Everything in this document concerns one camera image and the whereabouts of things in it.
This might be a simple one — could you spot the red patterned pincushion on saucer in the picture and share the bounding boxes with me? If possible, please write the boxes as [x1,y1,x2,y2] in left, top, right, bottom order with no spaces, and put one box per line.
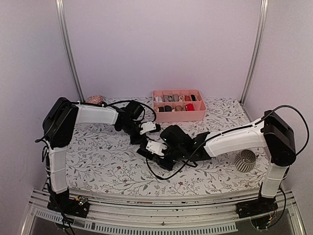
[86,94,103,105]

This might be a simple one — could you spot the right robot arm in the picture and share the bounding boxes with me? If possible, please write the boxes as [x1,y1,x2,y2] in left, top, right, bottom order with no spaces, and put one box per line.
[157,105,305,213]

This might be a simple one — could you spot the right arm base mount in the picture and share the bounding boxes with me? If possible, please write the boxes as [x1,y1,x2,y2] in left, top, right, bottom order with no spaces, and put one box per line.
[236,194,278,218]

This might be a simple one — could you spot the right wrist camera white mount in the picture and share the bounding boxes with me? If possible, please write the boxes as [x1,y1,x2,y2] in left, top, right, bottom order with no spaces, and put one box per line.
[146,140,167,157]

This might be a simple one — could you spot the left aluminium frame post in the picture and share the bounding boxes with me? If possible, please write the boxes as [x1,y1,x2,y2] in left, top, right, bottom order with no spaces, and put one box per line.
[55,0,85,102]

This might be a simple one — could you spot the pink divided storage box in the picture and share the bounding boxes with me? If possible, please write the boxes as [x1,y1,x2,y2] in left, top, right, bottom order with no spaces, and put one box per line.
[152,89,206,122]

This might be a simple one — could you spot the black underwear beige waistband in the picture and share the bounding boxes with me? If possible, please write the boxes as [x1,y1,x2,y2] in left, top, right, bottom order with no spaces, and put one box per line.
[191,94,198,101]

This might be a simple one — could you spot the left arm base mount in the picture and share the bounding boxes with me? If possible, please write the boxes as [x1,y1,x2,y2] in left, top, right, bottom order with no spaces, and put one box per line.
[47,190,90,218]

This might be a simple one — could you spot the aluminium frame post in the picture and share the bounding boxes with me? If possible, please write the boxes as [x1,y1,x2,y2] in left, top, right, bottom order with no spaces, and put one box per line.
[240,0,268,106]
[55,0,85,102]

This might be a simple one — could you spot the right aluminium frame post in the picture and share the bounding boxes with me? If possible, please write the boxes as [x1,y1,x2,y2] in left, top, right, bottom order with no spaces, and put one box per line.
[240,0,268,106]

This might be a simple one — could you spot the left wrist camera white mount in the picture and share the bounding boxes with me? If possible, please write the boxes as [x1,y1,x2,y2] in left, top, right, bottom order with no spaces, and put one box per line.
[139,122,161,135]

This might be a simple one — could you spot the aluminium front rail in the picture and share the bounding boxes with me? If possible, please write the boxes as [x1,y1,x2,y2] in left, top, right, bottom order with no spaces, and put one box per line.
[23,188,306,235]

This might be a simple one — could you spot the floral patterned table mat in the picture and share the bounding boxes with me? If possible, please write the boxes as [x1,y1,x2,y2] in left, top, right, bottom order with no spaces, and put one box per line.
[47,96,278,198]

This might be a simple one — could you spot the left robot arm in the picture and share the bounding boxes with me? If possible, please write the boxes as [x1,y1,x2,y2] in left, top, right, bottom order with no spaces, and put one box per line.
[37,97,146,212]

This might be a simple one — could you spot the striped round cup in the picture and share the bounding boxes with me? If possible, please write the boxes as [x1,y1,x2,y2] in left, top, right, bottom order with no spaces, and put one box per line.
[234,149,256,173]

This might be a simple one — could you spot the black underwear white lettering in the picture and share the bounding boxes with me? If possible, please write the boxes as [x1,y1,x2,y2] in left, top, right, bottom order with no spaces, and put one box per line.
[136,140,163,162]

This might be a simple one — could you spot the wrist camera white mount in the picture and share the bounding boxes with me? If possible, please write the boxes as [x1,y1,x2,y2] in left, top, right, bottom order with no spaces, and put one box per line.
[139,122,161,135]
[146,140,167,157]

